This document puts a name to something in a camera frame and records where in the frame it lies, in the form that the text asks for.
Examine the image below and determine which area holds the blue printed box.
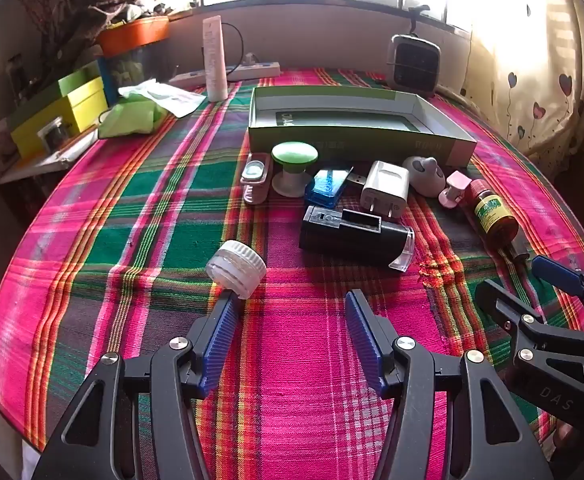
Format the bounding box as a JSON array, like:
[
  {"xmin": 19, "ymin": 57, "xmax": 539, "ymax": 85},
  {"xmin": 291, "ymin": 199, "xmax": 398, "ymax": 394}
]
[{"xmin": 97, "ymin": 55, "xmax": 123, "ymax": 103}]

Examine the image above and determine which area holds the white side table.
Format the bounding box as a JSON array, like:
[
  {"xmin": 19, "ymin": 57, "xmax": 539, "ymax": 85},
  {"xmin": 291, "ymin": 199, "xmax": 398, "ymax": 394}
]
[{"xmin": 0, "ymin": 127, "xmax": 100, "ymax": 183}]

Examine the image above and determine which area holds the small yellow green box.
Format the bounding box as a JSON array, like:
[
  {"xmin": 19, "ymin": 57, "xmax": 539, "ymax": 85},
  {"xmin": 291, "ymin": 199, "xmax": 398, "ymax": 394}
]
[{"xmin": 58, "ymin": 67, "xmax": 109, "ymax": 131}]

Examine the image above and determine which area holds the clear jar with white lid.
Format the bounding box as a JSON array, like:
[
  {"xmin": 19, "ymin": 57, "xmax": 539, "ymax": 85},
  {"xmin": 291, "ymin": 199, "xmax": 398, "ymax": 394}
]
[{"xmin": 207, "ymin": 240, "xmax": 267, "ymax": 300}]

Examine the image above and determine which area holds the green cardboard box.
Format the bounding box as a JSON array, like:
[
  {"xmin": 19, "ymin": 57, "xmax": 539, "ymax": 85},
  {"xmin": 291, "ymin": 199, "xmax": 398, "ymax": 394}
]
[{"xmin": 248, "ymin": 86, "xmax": 477, "ymax": 167}]

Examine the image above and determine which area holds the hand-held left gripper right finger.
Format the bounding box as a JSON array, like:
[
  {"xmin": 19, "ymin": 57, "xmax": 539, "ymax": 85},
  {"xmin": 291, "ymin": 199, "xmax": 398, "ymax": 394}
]
[{"xmin": 344, "ymin": 289, "xmax": 555, "ymax": 480}]

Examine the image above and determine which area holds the blue card reader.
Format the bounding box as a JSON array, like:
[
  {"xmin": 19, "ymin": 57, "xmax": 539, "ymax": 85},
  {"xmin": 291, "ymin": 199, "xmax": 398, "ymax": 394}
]
[{"xmin": 306, "ymin": 165, "xmax": 370, "ymax": 208}]

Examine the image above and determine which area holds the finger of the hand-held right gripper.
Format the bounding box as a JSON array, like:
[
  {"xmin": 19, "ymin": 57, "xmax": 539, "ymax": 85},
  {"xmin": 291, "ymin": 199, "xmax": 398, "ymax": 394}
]
[
  {"xmin": 474, "ymin": 277, "xmax": 584, "ymax": 436},
  {"xmin": 530, "ymin": 255, "xmax": 584, "ymax": 336}
]

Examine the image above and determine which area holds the amber bottle with red cap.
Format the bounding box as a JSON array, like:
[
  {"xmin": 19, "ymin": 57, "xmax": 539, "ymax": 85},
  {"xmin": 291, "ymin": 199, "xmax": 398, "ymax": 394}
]
[{"xmin": 464, "ymin": 179, "xmax": 520, "ymax": 241}]

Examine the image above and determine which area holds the white round panda gadget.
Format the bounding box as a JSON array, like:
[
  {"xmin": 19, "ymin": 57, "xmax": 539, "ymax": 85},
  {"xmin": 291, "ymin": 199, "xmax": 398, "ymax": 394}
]
[{"xmin": 402, "ymin": 156, "xmax": 446, "ymax": 198}]

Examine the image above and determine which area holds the green-topped white knob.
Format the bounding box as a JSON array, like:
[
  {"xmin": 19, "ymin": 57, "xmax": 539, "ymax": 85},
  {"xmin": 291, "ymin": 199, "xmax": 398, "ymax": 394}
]
[{"xmin": 271, "ymin": 141, "xmax": 319, "ymax": 198}]

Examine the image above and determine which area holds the white plastic wipes pack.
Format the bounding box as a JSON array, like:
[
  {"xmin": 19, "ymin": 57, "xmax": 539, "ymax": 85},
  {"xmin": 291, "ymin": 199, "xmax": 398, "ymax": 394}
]
[{"xmin": 118, "ymin": 80, "xmax": 207, "ymax": 118}]

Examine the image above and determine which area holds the white cosmetic tube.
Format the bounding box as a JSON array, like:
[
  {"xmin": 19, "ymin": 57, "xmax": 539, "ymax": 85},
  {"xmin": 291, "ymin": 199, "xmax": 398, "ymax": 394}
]
[{"xmin": 202, "ymin": 16, "xmax": 230, "ymax": 102}]

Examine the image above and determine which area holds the white power strip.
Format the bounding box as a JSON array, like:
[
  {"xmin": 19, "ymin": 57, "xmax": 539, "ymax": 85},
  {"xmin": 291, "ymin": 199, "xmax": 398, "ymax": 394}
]
[{"xmin": 168, "ymin": 61, "xmax": 281, "ymax": 86}]

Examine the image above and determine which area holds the grey fan heater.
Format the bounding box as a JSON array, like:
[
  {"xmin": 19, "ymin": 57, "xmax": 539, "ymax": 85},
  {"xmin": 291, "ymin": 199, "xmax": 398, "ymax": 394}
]
[{"xmin": 387, "ymin": 34, "xmax": 442, "ymax": 97}]

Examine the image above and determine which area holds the orange planter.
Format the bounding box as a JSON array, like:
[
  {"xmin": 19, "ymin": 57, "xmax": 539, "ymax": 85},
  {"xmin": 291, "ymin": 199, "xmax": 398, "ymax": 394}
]
[{"xmin": 96, "ymin": 16, "xmax": 171, "ymax": 57}]

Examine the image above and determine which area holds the green tissue pack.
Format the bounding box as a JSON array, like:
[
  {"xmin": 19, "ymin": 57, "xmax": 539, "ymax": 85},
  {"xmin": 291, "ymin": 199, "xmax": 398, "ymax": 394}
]
[{"xmin": 98, "ymin": 97, "xmax": 169, "ymax": 140}]

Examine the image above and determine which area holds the pink green plaid tablecloth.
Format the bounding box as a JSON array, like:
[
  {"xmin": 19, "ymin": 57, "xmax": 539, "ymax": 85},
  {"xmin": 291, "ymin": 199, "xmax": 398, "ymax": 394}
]
[{"xmin": 0, "ymin": 67, "xmax": 584, "ymax": 480}]

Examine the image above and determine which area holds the black window handle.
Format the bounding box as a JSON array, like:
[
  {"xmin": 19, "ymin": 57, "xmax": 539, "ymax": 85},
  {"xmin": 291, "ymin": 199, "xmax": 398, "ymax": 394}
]
[{"xmin": 409, "ymin": 5, "xmax": 430, "ymax": 36}]

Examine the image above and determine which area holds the cream curtain with hearts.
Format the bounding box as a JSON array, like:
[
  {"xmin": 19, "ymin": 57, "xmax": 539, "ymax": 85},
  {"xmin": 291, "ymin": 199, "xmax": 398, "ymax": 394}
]
[{"xmin": 464, "ymin": 0, "xmax": 584, "ymax": 166}]

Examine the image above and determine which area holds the white wall charger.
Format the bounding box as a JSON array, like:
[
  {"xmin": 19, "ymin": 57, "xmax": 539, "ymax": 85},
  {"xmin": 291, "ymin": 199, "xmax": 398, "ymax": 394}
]
[{"xmin": 361, "ymin": 161, "xmax": 411, "ymax": 221}]

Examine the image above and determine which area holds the black charger with cable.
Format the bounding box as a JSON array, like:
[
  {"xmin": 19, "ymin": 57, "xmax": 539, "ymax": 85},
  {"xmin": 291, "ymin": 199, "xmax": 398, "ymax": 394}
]
[{"xmin": 219, "ymin": 21, "xmax": 247, "ymax": 77}]

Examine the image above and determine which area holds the small glass jar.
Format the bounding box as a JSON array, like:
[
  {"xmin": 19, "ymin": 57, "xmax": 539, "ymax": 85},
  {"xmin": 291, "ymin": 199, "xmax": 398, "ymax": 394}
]
[{"xmin": 37, "ymin": 117, "xmax": 70, "ymax": 151}]

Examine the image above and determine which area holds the large yellow green box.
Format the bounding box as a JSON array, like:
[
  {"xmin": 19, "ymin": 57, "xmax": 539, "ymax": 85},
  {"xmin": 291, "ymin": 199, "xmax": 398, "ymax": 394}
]
[{"xmin": 7, "ymin": 96, "xmax": 80, "ymax": 159}]

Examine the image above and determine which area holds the pink contact lens case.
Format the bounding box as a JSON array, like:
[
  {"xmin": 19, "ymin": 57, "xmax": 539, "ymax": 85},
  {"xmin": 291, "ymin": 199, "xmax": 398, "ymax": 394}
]
[{"xmin": 240, "ymin": 152, "xmax": 273, "ymax": 205}]

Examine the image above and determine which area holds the black rectangular device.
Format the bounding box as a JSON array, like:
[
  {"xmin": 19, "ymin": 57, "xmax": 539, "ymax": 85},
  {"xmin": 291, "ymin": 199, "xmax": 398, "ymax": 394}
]
[{"xmin": 299, "ymin": 205, "xmax": 417, "ymax": 273}]

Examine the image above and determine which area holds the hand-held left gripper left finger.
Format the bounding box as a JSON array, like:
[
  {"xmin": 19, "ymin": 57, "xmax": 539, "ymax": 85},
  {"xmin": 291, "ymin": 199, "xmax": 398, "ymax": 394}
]
[{"xmin": 32, "ymin": 292, "xmax": 245, "ymax": 480}]

